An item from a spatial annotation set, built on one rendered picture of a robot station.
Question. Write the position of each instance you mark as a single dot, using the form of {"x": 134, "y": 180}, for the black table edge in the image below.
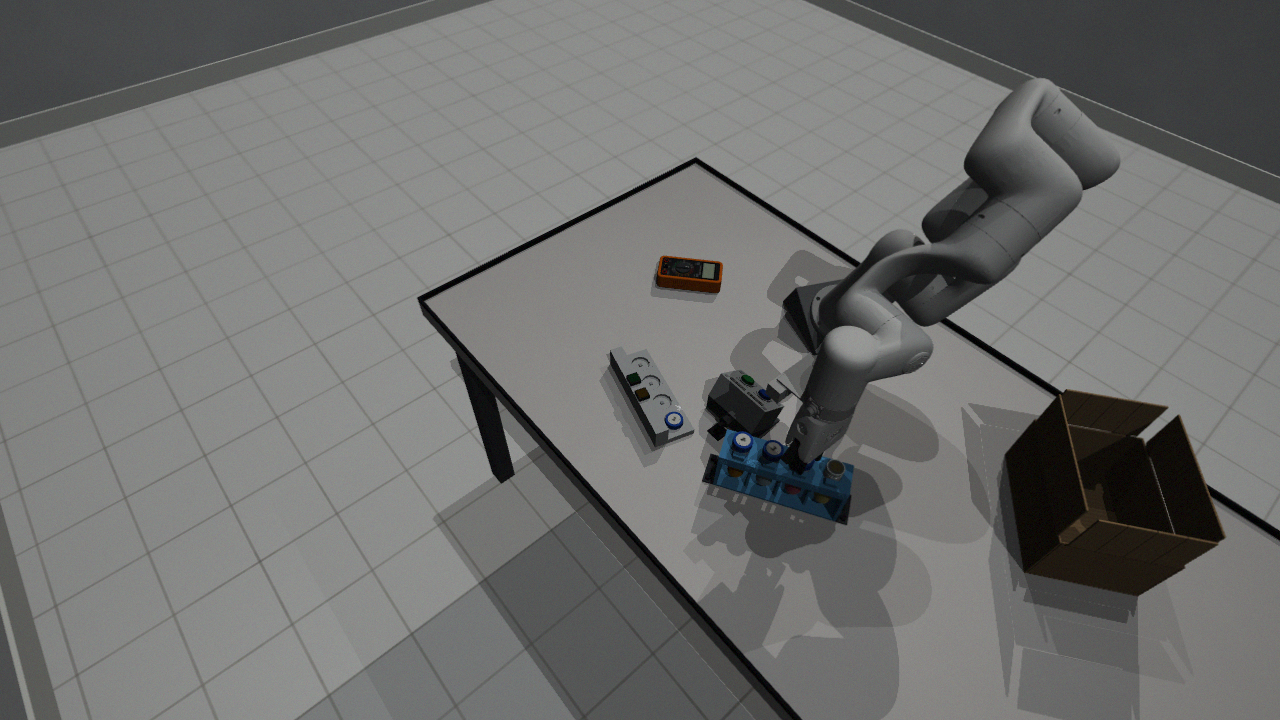
{"x": 1214, "y": 493}

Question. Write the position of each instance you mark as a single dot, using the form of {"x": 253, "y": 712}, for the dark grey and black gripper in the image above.
{"x": 821, "y": 435}

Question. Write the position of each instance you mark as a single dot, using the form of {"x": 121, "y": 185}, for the orange digital multimeter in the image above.
{"x": 689, "y": 274}

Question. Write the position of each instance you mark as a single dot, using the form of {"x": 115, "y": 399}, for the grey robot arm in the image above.
{"x": 1027, "y": 159}

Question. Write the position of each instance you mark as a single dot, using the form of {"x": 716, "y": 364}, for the dark grey button housing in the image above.
{"x": 742, "y": 405}

